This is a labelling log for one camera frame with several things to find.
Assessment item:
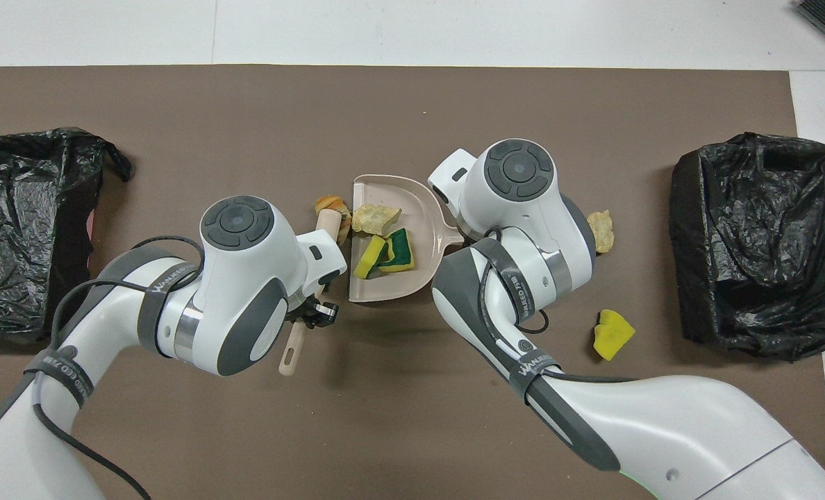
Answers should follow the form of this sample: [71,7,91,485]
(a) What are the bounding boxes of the large yellow green sponge piece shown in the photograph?
[376,228,417,274]

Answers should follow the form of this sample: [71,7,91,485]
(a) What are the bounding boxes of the notched yellow green sponge piece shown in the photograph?
[593,309,636,362]

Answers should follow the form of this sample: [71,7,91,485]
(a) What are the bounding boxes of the pale tan foam chunk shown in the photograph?
[352,203,403,237]

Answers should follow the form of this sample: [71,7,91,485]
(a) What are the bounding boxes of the tan orange foam chunk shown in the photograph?
[315,196,353,245]

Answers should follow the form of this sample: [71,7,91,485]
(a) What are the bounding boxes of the small yellow green sponge piece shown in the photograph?
[353,235,390,280]

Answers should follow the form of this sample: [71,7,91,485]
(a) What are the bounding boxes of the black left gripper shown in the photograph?
[289,278,339,328]

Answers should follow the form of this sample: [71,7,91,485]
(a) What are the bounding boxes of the beige plastic dustpan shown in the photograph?
[348,174,465,303]

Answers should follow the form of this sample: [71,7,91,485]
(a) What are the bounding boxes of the black bag lined bin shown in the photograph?
[668,132,825,363]
[0,127,133,342]

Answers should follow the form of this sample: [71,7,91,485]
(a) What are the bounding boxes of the brown table mat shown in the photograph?
[0,65,825,500]

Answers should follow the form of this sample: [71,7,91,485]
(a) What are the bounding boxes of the pale rounded foam chunk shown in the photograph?
[586,210,615,254]

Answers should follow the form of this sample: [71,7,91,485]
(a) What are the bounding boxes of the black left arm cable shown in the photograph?
[32,235,206,500]

